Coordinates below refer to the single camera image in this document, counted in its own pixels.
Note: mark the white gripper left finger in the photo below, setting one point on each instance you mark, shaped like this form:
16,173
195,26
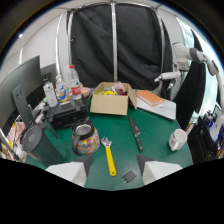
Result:
71,171

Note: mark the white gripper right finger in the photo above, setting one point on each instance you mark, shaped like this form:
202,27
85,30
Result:
156,170

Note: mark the black kitchen knife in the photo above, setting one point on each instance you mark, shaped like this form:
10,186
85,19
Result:
135,133

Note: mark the small black plug adapter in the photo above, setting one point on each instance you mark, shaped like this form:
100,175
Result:
129,176

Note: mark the colourful patterned kettle jug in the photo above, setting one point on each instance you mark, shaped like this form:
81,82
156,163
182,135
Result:
85,138

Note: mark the white mug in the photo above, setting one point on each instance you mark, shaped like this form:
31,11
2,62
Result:
177,139

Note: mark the yellow adjustable wrench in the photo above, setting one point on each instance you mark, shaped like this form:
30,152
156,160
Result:
109,158

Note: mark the dark grey tumbler cup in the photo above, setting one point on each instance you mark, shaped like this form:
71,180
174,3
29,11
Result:
40,145

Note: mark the black equipment box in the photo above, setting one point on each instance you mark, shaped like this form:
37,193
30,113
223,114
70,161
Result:
66,114

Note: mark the silver laptop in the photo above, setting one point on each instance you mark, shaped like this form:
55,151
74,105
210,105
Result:
160,107

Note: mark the orange book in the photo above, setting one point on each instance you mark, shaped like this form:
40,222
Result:
149,97

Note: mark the white plastic bottle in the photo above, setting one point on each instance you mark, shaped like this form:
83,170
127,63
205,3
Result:
50,94

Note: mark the pink bowl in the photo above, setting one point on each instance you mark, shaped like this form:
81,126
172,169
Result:
85,91

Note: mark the open cardboard box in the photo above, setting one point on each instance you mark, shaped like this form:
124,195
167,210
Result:
112,100

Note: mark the yellow label drink bottle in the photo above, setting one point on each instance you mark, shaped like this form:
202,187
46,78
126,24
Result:
61,89

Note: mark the red label water bottle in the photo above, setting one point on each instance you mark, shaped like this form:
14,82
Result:
74,84

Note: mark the black computer monitor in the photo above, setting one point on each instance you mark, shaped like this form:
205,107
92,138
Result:
19,87

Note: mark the black curtain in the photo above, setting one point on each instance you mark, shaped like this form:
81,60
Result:
115,45

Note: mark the silver metal pole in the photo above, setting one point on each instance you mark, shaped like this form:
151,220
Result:
114,41

